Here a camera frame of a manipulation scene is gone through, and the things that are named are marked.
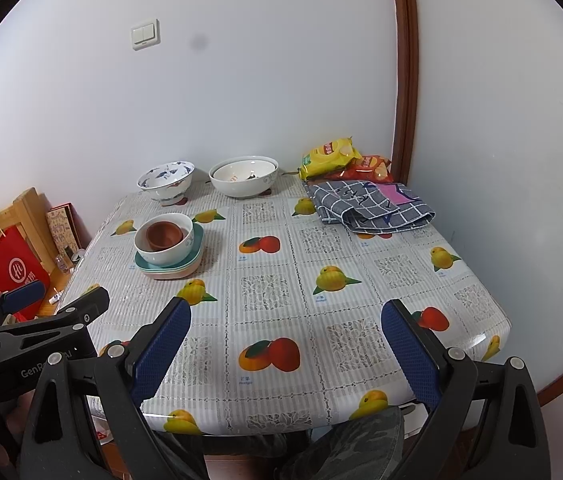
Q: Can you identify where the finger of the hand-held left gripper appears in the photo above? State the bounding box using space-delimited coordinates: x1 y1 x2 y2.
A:
0 286 111 356
0 280 47 323

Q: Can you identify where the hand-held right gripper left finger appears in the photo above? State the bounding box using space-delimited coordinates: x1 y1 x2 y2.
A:
16 296 207 480

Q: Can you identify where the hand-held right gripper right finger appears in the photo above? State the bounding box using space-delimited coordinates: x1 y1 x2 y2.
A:
380 298 552 480

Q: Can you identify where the pink square plate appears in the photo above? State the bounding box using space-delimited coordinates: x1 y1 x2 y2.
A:
142 247 205 281

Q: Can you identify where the green square plate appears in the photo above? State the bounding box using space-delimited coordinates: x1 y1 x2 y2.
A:
136 240 206 277

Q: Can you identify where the plain white bowl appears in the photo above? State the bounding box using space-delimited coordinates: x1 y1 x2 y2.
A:
134 212 195 267

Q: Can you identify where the stack of pastel plates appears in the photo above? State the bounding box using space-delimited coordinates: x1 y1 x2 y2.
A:
134 222 206 273

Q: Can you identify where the wooden side table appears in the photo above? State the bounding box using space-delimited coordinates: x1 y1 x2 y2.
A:
36 247 87 318

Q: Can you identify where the red paper bag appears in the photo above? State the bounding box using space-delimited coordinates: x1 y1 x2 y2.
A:
0 217 51 322

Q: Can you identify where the brown patterned box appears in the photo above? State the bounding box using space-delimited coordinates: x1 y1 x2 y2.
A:
46 203 81 261

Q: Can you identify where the wooden chair back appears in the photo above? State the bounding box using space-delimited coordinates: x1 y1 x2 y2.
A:
0 187 57 273

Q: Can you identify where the fruit print tablecloth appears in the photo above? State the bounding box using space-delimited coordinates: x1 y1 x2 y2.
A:
56 172 512 436

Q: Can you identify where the grey checked cloth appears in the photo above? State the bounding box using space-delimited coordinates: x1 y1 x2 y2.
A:
304 179 437 235

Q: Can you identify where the blue fish pattern bowl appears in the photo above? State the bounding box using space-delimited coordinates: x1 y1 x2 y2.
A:
136 161 196 206

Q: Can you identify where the large white printed bowl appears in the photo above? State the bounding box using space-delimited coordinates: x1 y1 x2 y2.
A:
209 155 280 198

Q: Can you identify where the red snack bag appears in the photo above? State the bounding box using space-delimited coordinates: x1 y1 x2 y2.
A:
334 155 395 184

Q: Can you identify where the yellow chips bag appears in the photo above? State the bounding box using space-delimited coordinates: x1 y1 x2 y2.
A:
299 137 362 181

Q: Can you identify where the white light switch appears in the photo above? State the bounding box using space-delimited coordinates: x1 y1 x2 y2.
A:
130 18 160 52

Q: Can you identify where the brown wooden door frame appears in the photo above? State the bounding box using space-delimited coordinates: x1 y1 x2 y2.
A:
389 0 419 188

